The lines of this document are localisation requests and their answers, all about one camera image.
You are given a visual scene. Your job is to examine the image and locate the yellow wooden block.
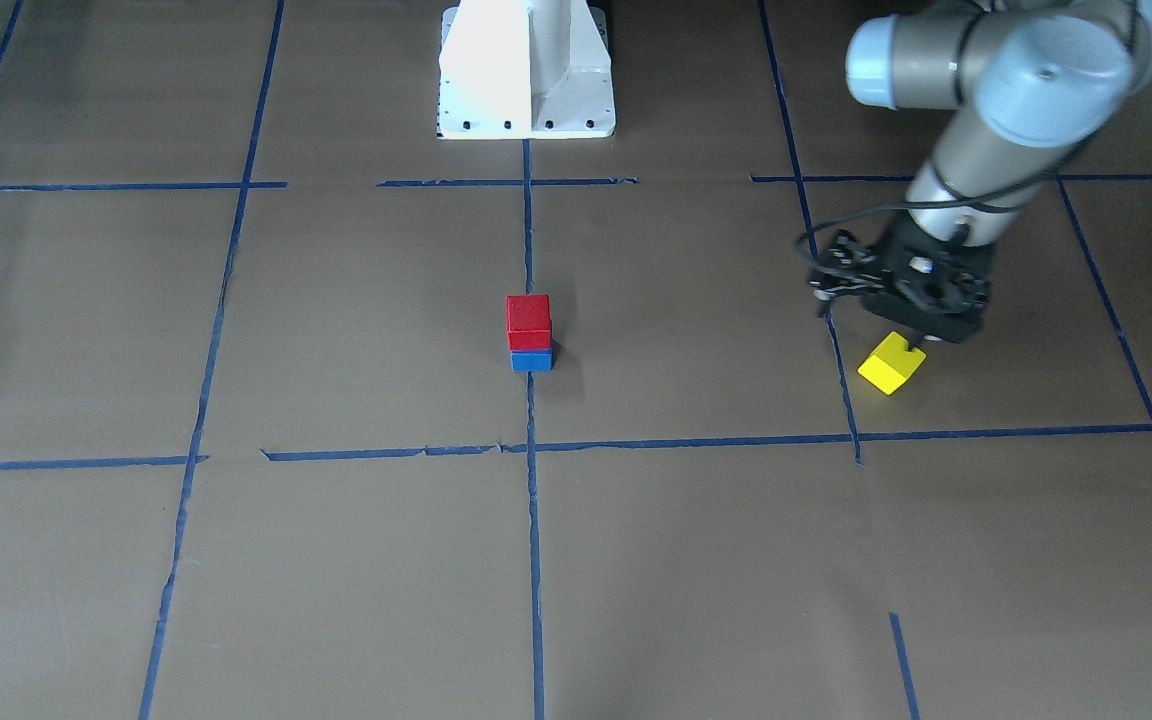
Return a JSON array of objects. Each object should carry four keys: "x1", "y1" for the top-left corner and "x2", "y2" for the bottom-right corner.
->
[{"x1": 858, "y1": 332, "x2": 927, "y2": 396}]

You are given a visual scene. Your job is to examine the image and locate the blue wooden block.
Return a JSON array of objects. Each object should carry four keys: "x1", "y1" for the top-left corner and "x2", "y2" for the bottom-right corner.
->
[{"x1": 509, "y1": 347, "x2": 556, "y2": 373}]

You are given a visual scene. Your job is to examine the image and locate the red wooden block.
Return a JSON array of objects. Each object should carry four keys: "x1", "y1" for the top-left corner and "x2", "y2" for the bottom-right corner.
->
[{"x1": 506, "y1": 293, "x2": 553, "y2": 354}]

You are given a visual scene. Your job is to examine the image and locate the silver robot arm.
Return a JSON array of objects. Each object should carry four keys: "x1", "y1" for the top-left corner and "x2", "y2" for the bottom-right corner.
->
[{"x1": 805, "y1": 1, "x2": 1152, "y2": 343}]

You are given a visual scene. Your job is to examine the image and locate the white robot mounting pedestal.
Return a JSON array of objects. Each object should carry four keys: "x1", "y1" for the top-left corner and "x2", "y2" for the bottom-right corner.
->
[{"x1": 435, "y1": 1, "x2": 617, "y2": 141}]

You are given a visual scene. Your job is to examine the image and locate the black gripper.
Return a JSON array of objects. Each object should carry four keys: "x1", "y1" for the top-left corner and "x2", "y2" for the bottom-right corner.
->
[{"x1": 806, "y1": 215, "x2": 993, "y2": 354}]

